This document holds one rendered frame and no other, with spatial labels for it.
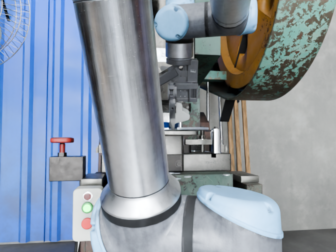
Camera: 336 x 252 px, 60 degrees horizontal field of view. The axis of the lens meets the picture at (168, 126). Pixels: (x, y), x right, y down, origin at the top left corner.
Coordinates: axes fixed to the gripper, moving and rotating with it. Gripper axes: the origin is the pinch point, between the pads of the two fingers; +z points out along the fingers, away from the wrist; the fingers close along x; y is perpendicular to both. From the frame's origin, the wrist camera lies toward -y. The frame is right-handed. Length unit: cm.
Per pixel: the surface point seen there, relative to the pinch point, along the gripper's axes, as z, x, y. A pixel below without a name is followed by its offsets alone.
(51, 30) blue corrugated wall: -16, 150, -87
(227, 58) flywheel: -10, 65, 29
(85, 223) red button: 17.9, -21.4, -22.0
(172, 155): 12.5, 4.7, 0.8
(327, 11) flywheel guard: -32, 12, 47
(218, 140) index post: 10.5, 12.3, 17.2
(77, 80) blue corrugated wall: 19, 136, -68
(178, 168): 16.4, 3.2, 2.7
